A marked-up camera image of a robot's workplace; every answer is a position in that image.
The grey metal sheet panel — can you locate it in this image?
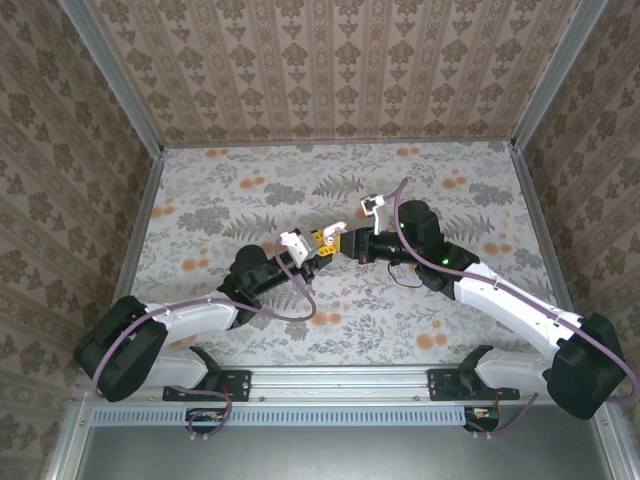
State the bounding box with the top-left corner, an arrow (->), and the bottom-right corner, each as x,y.
74,424 -> 609,480

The aluminium panel edge profile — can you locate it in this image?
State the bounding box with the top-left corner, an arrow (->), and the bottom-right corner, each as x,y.
589,402 -> 640,480
44,402 -> 94,480

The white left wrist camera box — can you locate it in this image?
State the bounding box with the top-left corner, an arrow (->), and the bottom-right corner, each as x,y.
278,229 -> 315,269

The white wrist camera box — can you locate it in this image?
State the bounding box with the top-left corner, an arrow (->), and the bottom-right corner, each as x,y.
358,193 -> 389,236
278,229 -> 315,269

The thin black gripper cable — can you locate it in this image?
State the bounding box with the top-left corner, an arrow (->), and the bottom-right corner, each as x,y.
388,263 -> 422,290

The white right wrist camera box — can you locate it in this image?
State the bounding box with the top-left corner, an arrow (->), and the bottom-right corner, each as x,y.
358,193 -> 389,236

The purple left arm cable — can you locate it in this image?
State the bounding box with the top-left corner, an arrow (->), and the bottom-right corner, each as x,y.
92,242 -> 319,441

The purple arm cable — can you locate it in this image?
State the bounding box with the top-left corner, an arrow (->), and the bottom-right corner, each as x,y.
392,177 -> 640,437
92,242 -> 319,441

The thin aluminium table rail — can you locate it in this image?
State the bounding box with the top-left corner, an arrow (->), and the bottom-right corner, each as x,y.
162,138 -> 516,149

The aluminium table side rail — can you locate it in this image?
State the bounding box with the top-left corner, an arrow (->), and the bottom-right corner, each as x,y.
509,144 -> 592,364
94,144 -> 166,369

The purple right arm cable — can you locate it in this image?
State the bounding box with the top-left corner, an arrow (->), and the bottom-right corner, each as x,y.
392,177 -> 640,437

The long aluminium frame rail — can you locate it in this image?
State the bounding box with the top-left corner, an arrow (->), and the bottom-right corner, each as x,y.
74,363 -> 615,404

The black cable port with wires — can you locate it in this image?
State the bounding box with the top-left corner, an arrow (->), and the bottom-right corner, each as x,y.
184,407 -> 233,435
462,405 -> 501,434

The grey slotted cable duct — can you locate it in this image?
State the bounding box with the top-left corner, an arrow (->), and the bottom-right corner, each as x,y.
91,405 -> 469,428

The aluminium corner post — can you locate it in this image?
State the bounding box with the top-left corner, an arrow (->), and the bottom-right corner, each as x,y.
511,0 -> 610,154
56,0 -> 167,156

